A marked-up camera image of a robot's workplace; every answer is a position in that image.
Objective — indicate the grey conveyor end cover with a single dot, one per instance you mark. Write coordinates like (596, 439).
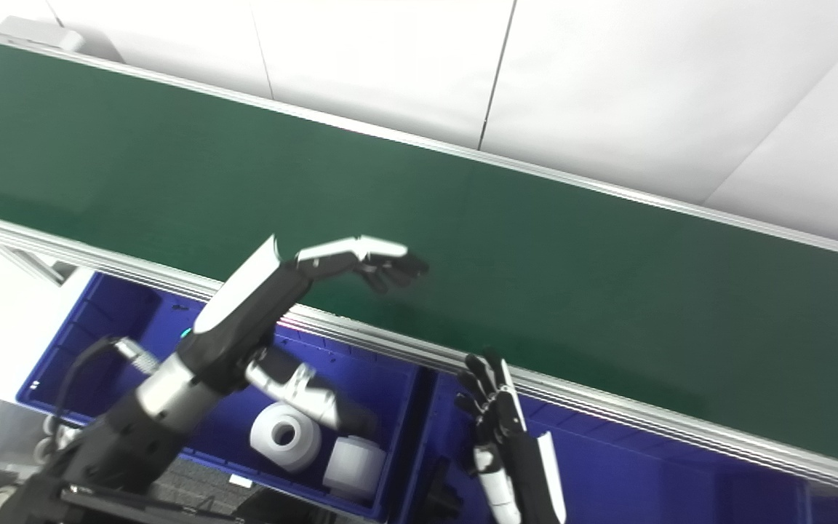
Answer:
(37, 33)

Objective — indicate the blue bin with white parts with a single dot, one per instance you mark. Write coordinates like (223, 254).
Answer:
(106, 327)

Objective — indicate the blue bin with black parts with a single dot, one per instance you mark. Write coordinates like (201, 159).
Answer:
(644, 473)

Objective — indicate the black plastic part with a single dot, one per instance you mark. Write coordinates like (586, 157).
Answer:
(444, 498)

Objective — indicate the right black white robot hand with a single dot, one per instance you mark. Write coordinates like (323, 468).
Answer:
(528, 473)

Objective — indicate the green conveyor belt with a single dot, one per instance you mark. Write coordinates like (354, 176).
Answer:
(499, 255)
(361, 335)

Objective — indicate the clear plastic container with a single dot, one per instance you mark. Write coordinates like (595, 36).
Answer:
(4, 437)

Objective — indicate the white plain cylinder part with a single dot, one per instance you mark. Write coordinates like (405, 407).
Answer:
(353, 467)

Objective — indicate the white stepped round part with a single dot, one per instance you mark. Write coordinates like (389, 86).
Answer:
(284, 435)

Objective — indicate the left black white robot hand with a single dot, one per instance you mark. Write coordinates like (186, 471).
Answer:
(252, 306)

